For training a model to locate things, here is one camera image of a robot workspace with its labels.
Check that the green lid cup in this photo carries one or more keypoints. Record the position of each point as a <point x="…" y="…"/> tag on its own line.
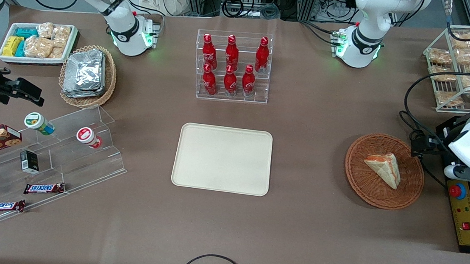
<point x="38" y="122"/>

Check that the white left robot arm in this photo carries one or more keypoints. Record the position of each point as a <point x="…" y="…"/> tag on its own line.
<point x="368" y="16"/>

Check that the red emergency stop button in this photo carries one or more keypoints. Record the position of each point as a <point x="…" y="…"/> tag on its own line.
<point x="457" y="191"/>

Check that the small black box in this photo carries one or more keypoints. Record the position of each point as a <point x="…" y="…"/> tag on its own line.
<point x="29" y="162"/>

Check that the clear rice cracker bag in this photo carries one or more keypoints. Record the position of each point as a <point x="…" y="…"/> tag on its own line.
<point x="61" y="36"/>
<point x="38" y="47"/>
<point x="57" y="52"/>
<point x="45" y="29"/>

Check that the red lid cup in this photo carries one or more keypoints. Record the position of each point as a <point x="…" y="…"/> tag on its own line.
<point x="86" y="136"/>

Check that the red cola bottle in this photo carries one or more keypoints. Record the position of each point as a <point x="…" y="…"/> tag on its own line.
<point x="209" y="83"/>
<point x="262" y="57"/>
<point x="231" y="54"/>
<point x="230" y="84"/>
<point x="248" y="84"/>
<point x="209" y="53"/>

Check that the white rectangular snack bin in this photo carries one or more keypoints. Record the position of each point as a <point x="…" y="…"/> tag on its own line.
<point x="5" y="57"/>

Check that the clear acrylic step display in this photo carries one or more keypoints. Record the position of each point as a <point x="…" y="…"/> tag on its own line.
<point x="70" y="164"/>

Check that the brown snickers bar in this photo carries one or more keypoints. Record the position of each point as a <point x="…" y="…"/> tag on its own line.
<point x="2" y="206"/>
<point x="44" y="188"/>

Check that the silver foil package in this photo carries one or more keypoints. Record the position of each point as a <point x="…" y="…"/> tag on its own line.
<point x="103" y="78"/>
<point x="83" y="70"/>

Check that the clear acrylic bottle rack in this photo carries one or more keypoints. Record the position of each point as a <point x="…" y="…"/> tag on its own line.
<point x="196" y="90"/>

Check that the brown round wicker basket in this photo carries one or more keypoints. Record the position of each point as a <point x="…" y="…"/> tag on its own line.
<point x="366" y="182"/>

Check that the yellow snack packet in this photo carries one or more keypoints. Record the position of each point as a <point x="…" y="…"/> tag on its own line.
<point x="12" y="45"/>

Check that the teal snack packet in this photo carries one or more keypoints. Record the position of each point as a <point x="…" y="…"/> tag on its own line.
<point x="26" y="32"/>
<point x="20" y="49"/>

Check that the light oval wicker basket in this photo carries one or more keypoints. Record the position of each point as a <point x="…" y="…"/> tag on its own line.
<point x="109" y="82"/>

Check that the beige plastic tray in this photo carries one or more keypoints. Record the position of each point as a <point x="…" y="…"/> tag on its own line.
<point x="222" y="158"/>

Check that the yellow control box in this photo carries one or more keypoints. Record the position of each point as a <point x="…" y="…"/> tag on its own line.
<point x="468" y="212"/>

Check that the triangular sandwich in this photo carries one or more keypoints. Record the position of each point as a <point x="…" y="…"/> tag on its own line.
<point x="385" y="166"/>

